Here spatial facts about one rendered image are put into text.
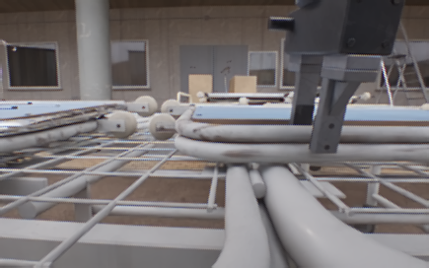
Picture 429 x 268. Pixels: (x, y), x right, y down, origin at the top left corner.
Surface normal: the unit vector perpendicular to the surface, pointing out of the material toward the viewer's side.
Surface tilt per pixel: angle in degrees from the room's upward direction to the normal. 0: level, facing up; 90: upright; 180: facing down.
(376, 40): 103
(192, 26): 90
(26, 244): 90
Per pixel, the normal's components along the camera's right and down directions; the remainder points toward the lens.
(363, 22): 0.05, 0.34
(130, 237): 0.00, -0.99
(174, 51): -0.05, 0.12
